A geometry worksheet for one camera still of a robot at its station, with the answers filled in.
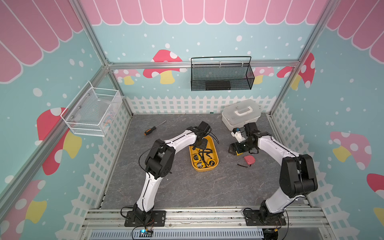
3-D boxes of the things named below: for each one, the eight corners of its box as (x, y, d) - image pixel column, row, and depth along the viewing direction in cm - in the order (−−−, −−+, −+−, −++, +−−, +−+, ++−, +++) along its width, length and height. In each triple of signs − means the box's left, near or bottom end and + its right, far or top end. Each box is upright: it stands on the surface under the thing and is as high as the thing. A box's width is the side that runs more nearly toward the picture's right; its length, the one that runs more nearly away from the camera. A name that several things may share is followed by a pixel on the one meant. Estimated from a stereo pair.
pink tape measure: (245, 164, 95) (246, 162, 94) (243, 157, 99) (244, 155, 97) (254, 164, 95) (255, 162, 94) (252, 157, 99) (253, 155, 97)
